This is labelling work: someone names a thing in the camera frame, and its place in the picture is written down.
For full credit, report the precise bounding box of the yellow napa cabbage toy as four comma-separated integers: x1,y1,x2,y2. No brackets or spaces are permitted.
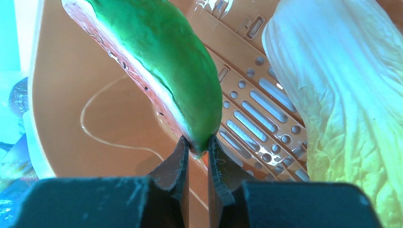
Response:
261,0,403,228

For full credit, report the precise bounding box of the orange plastic basket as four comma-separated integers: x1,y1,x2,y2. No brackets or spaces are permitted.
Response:
14,0,403,228

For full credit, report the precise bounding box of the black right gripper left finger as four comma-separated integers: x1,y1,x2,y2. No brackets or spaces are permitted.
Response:
148,136,190,228

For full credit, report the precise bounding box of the clear zip top bag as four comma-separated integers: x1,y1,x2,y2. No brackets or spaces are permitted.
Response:
0,77,38,228

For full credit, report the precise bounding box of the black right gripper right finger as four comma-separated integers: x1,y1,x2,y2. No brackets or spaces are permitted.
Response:
208,134,261,228

